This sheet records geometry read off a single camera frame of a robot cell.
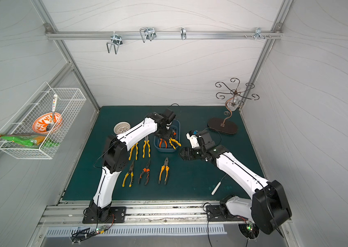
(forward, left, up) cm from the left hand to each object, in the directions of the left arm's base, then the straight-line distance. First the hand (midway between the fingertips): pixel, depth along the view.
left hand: (165, 136), depth 94 cm
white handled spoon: (-13, +48, +26) cm, 56 cm away
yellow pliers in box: (-1, -3, -3) cm, 5 cm away
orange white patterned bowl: (-13, +53, +27) cm, 60 cm away
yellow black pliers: (-21, +18, -7) cm, 29 cm away
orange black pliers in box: (-1, +3, -6) cm, 7 cm away
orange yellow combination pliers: (-18, -2, -7) cm, 20 cm away
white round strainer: (+10, +31, -4) cm, 33 cm away
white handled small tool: (-28, -30, -8) cm, 41 cm away
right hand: (-13, -12, +4) cm, 18 cm away
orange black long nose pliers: (-19, +10, -7) cm, 23 cm away
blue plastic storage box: (-2, +2, -7) cm, 8 cm away
